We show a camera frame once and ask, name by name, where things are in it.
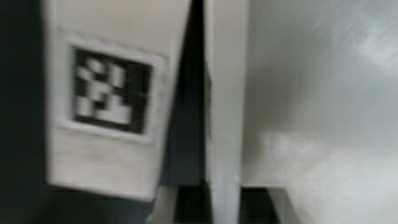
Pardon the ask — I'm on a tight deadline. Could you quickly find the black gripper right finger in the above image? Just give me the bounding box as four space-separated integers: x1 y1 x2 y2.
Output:
239 187 287 224

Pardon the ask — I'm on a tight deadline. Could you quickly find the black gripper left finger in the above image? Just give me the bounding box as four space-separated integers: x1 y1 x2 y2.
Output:
148 184 210 224

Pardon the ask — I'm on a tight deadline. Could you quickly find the white table leg far left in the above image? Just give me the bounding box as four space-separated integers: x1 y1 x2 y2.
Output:
43 0 193 201

